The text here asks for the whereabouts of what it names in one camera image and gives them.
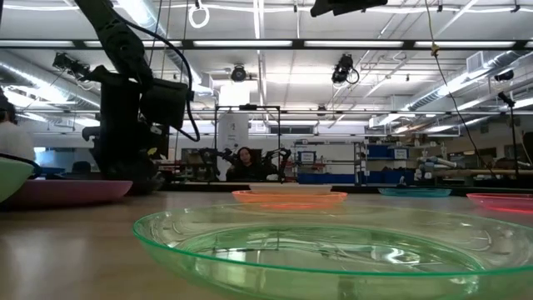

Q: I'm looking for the pink bowl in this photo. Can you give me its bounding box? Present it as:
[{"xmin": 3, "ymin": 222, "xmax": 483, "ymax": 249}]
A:
[{"xmin": 466, "ymin": 192, "xmax": 533, "ymax": 215}]

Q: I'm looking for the black ceiling rig device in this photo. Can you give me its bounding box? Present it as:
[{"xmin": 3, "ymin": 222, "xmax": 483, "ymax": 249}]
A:
[{"xmin": 52, "ymin": 52, "xmax": 91, "ymax": 79}]

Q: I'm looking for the black overhead beam with lights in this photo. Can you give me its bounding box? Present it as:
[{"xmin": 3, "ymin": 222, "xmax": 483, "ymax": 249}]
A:
[{"xmin": 0, "ymin": 38, "xmax": 533, "ymax": 52}]

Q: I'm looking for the light green bowl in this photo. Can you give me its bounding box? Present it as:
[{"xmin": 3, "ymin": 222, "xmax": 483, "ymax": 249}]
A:
[{"xmin": 0, "ymin": 157, "xmax": 35, "ymax": 204}]

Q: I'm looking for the person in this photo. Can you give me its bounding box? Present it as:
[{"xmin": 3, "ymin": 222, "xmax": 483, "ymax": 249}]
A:
[
  {"xmin": 0, "ymin": 89, "xmax": 37, "ymax": 163},
  {"xmin": 226, "ymin": 146, "xmax": 267, "ymax": 183}
]

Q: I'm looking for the black hanging cable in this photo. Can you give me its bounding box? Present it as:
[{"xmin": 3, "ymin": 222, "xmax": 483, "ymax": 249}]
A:
[
  {"xmin": 147, "ymin": 0, "xmax": 163, "ymax": 68},
  {"xmin": 173, "ymin": 0, "xmax": 189, "ymax": 162}
]

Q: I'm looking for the metal shelf with blue bins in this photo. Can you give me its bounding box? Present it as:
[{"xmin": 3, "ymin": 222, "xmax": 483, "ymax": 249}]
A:
[{"xmin": 353, "ymin": 141, "xmax": 414, "ymax": 185}]

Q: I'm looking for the white hanging ring cable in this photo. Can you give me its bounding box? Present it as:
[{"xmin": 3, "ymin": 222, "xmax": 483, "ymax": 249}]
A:
[{"xmin": 187, "ymin": 0, "xmax": 211, "ymax": 30}]

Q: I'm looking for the small clear orange plastic plate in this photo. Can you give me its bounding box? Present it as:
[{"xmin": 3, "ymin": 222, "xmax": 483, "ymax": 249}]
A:
[{"xmin": 232, "ymin": 189, "xmax": 349, "ymax": 211}]

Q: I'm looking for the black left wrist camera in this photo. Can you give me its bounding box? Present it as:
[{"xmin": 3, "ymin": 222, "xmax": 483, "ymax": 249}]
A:
[{"xmin": 140, "ymin": 77, "xmax": 192, "ymax": 131}]

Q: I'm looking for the black background station frame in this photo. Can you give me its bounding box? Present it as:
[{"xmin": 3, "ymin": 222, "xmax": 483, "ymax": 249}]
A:
[{"xmin": 214, "ymin": 104, "xmax": 282, "ymax": 183}]

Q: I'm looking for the small clear green plastic plate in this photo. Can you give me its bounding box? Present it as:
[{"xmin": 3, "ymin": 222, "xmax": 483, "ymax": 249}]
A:
[{"xmin": 132, "ymin": 203, "xmax": 533, "ymax": 300}]

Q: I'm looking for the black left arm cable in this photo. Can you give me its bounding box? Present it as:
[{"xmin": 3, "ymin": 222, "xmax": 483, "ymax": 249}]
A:
[{"xmin": 122, "ymin": 18, "xmax": 202, "ymax": 143}]

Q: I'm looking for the large purple plastic plate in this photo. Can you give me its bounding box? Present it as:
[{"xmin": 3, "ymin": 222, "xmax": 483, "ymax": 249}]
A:
[{"xmin": 2, "ymin": 179, "xmax": 134, "ymax": 211}]

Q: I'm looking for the black ceiling device with cable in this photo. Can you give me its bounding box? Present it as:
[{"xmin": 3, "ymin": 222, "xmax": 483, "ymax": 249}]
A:
[{"xmin": 331, "ymin": 52, "xmax": 361, "ymax": 86}]

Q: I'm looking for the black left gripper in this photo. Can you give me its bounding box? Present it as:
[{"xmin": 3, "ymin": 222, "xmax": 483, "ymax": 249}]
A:
[{"xmin": 82, "ymin": 64, "xmax": 170, "ymax": 195}]

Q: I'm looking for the black stand with camera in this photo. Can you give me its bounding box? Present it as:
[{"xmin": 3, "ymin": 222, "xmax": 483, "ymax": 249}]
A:
[{"xmin": 494, "ymin": 69, "xmax": 521, "ymax": 178}]

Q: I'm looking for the round black ceiling camera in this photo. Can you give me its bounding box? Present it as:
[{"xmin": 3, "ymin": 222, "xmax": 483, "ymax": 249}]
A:
[{"xmin": 230, "ymin": 64, "xmax": 248, "ymax": 83}]

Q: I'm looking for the white pillar cabinet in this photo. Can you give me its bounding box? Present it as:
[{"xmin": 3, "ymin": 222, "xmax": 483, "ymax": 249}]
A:
[{"xmin": 217, "ymin": 112, "xmax": 251, "ymax": 152}]

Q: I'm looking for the small clear teal plastic plate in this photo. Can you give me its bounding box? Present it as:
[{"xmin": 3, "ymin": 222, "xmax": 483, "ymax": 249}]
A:
[{"xmin": 377, "ymin": 187, "xmax": 453, "ymax": 198}]

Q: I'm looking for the dark hanging cable yellow knot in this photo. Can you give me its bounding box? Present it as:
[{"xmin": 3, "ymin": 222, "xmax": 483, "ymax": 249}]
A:
[{"xmin": 423, "ymin": 0, "xmax": 496, "ymax": 176}]

